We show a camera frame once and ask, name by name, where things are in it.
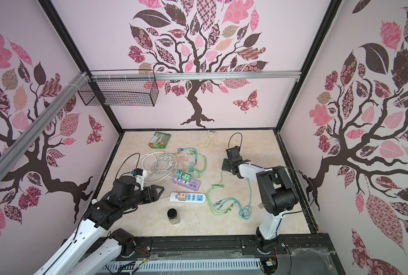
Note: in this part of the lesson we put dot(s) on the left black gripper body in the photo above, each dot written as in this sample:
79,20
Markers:
146,196

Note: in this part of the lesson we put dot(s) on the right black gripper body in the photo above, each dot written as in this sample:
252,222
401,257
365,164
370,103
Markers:
228,165

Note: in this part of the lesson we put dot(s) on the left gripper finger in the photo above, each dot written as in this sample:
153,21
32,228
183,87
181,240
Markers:
157,195
154,187

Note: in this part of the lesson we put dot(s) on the pink charger plug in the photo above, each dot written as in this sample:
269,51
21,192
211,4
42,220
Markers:
182,196

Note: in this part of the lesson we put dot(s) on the teal charger plug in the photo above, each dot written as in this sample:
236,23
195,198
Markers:
178,174

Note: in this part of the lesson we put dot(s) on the light green charger plug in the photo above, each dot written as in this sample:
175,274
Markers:
186,177

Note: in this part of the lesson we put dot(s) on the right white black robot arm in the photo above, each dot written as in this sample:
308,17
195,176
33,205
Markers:
277,193

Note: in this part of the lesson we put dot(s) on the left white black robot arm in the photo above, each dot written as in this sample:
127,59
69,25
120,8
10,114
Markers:
126,195

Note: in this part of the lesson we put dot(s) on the black lid glass jar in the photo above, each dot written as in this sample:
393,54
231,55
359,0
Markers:
173,216

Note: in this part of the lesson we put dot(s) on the white blue power strip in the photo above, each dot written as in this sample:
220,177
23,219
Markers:
192,198

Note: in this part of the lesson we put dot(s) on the purple power strip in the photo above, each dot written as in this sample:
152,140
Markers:
193,185

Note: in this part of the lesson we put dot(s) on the beige vegetable peeler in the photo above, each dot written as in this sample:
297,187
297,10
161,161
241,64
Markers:
210,135

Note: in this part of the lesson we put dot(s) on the green snack packet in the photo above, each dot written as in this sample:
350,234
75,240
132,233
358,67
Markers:
159,140

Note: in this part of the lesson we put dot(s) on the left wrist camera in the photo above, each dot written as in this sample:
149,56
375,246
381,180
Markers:
139,174

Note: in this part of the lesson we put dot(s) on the white slotted cable duct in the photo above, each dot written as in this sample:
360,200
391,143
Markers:
177,267

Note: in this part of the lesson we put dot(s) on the black wire basket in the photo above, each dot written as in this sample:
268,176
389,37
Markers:
130,88

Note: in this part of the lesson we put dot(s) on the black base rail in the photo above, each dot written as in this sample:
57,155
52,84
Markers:
247,245

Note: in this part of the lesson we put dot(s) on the rear aluminium rail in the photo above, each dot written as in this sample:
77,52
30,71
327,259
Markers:
199,76

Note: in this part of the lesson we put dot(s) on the aluminium rail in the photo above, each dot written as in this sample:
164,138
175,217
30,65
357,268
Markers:
199,76
21,145

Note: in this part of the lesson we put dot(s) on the left aluminium rail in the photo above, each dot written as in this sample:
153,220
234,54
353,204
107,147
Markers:
21,145

